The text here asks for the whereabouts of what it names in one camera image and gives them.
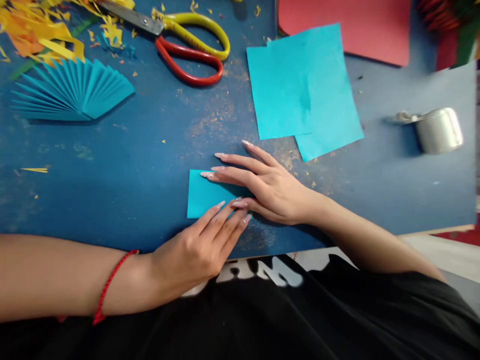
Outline person's left hand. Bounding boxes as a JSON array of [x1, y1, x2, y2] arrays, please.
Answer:
[[148, 200, 254, 305]]

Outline person's right hand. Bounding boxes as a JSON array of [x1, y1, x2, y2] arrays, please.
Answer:
[[200, 140, 332, 227]]

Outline small blue paper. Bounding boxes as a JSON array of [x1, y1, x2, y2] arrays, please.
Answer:
[[186, 169, 253, 220]]

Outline person's body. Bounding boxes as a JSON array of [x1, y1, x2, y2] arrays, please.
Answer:
[[0, 253, 480, 360]]

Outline blue paper sheet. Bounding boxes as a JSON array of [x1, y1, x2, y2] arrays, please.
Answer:
[[245, 40, 314, 142], [266, 22, 366, 163]]

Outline pleated blue paper fan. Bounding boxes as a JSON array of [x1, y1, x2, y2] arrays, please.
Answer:
[[10, 57, 136, 122]]

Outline silver metal tin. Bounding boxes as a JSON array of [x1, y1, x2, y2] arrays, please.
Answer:
[[389, 107, 465, 156]]

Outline red paper sheet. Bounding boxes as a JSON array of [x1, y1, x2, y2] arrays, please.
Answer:
[[277, 0, 414, 68]]

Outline green paper strip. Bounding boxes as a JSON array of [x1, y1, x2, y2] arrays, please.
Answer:
[[8, 15, 101, 82]]

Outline pile of yellow paper scraps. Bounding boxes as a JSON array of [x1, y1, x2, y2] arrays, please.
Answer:
[[0, 0, 137, 69]]

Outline red and green paper decoration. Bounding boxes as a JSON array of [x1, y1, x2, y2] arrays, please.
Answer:
[[417, 0, 480, 73]]

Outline yellow and red handled scissors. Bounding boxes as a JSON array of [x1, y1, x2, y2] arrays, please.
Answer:
[[95, 0, 231, 88]]

